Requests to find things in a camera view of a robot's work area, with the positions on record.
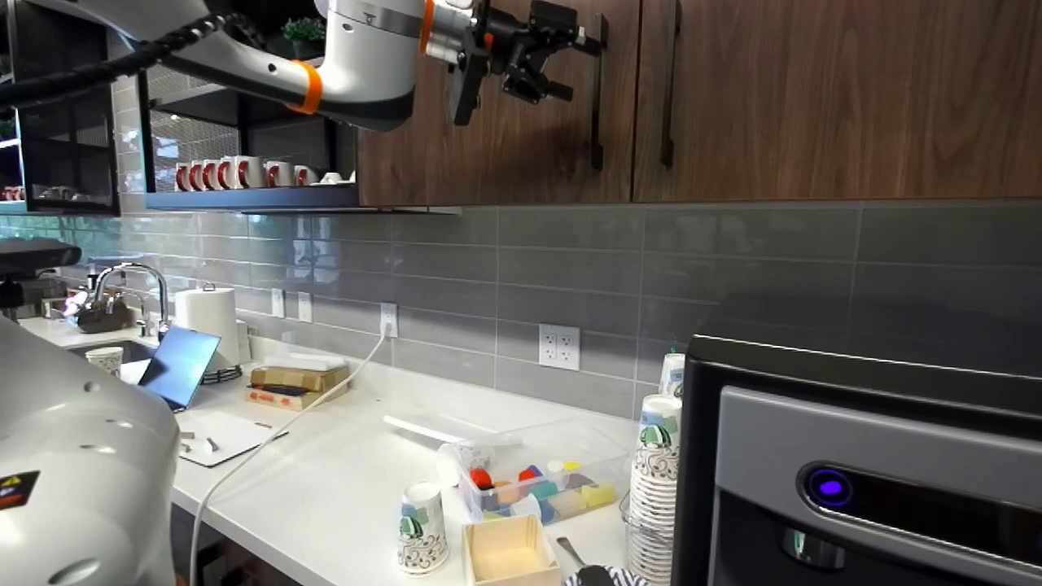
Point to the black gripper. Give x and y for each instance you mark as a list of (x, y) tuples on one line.
[(520, 37)]

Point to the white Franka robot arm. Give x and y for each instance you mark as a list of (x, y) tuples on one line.
[(359, 54)]

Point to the wide dark wood cabinet door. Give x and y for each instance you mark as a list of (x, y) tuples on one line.
[(857, 98)]

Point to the black open shelving unit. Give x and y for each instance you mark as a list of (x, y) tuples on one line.
[(66, 152)]

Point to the white red mug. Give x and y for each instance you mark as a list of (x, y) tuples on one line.
[(279, 172), (237, 172), (204, 172), (182, 175), (305, 175)]

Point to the printed cup behind stack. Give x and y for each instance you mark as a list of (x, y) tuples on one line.
[(671, 376)]

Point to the plastic water bottle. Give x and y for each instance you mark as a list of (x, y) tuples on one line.
[(657, 467)]

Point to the clear plastic toy container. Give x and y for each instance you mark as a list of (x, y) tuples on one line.
[(540, 477)]

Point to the yellow triangle block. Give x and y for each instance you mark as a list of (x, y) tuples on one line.
[(595, 495)]

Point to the white paper towel roll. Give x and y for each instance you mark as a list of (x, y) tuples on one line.
[(209, 320)]

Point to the chrome kitchen faucet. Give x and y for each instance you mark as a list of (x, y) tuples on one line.
[(136, 285)]

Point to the printed paper cup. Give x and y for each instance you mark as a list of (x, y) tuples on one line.
[(420, 527)]

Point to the square wooden box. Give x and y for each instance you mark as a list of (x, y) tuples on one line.
[(510, 550)]

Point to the blue screen laptop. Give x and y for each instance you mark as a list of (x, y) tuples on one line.
[(181, 365)]

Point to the white paper sheet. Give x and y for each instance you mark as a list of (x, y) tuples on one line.
[(221, 437)]

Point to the black coffee machine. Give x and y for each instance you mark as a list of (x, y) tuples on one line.
[(33, 271)]

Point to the wide white wall outlet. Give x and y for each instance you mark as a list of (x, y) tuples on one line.
[(558, 347)]

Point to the blue open wall shelf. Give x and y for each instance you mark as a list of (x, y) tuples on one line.
[(247, 197)]

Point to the small white wall outlet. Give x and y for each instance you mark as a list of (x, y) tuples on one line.
[(305, 308), (279, 302)]

